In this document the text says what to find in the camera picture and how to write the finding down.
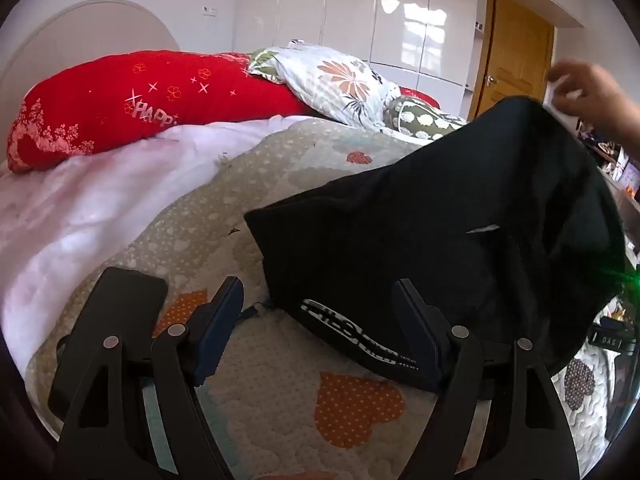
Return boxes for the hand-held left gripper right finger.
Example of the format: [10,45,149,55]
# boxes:
[391,278,582,480]

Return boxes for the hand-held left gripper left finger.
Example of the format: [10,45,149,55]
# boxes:
[47,266,246,480]

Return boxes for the black pants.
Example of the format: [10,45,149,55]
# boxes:
[244,96,628,394]

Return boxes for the person's right hand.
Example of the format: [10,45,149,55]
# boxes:
[546,58,640,164]

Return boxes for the heart print quilt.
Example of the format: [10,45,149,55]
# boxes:
[25,119,623,480]

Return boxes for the white blanket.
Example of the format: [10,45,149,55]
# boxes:
[0,115,313,378]

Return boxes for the dark patterned hanging cloth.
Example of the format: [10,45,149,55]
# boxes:
[574,119,640,202]

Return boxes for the green patterned pillow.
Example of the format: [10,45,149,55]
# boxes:
[382,95,469,141]

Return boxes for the red pillow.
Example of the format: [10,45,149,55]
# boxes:
[398,87,442,110]
[7,49,315,174]

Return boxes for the floral pillow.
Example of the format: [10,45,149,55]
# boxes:
[247,41,402,129]

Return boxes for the wooden door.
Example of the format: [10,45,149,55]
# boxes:
[469,0,557,117]

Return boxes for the white bed headboard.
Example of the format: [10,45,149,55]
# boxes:
[0,0,182,128]

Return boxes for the glossy white wardrobe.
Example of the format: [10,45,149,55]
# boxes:
[234,0,489,122]

